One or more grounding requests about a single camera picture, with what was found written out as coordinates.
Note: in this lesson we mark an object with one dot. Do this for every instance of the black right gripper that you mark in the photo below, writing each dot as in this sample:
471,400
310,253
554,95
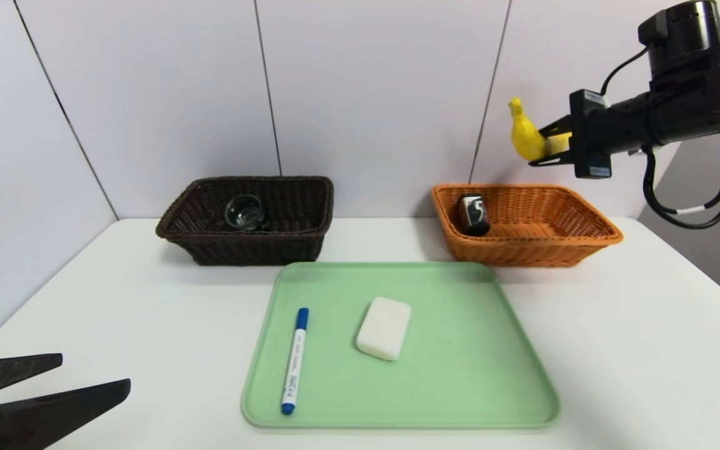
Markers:
587,134

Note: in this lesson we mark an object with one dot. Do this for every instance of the yellow banana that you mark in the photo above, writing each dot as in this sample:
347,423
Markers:
525,137

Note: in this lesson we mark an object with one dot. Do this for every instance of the black snack box red print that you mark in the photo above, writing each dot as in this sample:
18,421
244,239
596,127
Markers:
474,215

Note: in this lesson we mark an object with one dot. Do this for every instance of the white soap bar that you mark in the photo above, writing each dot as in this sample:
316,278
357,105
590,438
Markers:
384,328

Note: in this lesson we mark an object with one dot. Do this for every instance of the orange wicker basket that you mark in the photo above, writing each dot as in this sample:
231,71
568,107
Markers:
554,244

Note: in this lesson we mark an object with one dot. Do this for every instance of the dark brown wicker basket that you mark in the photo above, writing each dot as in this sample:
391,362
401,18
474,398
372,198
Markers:
297,219

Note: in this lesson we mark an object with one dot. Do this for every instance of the light green plastic tray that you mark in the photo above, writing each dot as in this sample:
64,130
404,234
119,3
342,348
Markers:
460,375

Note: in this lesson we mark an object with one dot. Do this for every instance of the blue and white marker pen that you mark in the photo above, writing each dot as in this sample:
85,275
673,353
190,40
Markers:
294,362

